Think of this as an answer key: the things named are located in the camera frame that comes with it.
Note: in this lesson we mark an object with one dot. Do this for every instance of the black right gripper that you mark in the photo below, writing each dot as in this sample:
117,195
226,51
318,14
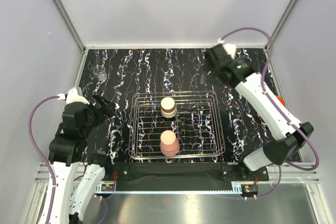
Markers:
204,73

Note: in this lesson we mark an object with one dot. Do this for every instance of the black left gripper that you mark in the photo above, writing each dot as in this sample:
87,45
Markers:
108,107

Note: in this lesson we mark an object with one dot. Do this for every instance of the small clear glass cup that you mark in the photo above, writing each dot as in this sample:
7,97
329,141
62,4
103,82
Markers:
100,73

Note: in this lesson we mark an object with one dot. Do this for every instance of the beige brown ceramic cup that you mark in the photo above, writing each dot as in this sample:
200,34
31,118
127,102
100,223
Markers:
168,107

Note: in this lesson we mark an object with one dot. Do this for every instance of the pink plastic cup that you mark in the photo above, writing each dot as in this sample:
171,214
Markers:
169,144

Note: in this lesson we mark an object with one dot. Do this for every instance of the orange translucent plastic cup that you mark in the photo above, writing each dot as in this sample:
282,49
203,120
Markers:
281,100

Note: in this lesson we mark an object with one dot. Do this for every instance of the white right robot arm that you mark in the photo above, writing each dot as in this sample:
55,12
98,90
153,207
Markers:
240,74

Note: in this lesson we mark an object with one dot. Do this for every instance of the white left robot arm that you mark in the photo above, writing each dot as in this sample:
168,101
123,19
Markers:
64,203

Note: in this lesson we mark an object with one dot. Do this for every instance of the black marbled table mat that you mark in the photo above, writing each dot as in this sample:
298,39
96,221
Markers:
133,71

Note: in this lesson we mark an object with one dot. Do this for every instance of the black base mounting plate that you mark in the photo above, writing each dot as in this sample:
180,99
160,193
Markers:
181,176

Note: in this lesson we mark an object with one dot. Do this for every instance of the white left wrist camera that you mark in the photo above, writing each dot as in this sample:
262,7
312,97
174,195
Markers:
73,95

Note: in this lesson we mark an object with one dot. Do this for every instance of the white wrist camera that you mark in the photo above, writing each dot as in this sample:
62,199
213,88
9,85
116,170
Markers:
73,95
231,49

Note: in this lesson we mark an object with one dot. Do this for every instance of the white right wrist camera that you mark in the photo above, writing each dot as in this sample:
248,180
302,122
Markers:
231,49

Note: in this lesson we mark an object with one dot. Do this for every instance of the metal wire dish rack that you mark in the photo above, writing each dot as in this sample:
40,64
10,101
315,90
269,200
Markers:
197,125

